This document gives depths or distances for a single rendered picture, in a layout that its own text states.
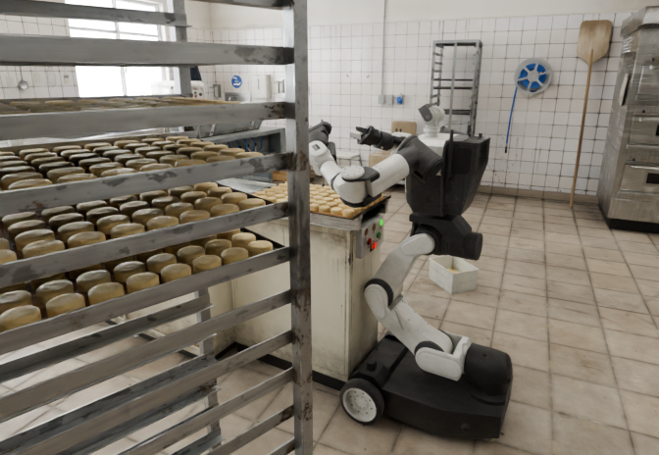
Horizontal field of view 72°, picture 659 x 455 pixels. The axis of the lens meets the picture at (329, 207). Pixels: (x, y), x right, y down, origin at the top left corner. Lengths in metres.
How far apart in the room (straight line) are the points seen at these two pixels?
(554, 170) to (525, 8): 1.90
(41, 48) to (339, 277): 1.58
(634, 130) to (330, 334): 3.69
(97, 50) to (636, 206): 4.94
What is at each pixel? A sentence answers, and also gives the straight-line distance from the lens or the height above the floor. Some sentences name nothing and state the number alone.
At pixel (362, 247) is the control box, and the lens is 1.97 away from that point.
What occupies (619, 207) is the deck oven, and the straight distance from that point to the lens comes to 5.20.
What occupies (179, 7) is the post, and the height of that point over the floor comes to 1.62.
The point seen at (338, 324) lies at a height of 0.38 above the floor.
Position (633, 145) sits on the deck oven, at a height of 0.85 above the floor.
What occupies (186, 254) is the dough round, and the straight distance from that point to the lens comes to 0.88.
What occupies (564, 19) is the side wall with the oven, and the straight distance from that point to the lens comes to 6.01.
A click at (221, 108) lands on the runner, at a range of 0.75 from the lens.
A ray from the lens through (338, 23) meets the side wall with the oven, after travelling 6.52.
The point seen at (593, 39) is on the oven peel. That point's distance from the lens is 5.97.
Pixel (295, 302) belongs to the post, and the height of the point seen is 1.04.
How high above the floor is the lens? 1.47
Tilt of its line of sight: 16 degrees down
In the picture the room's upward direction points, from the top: straight up
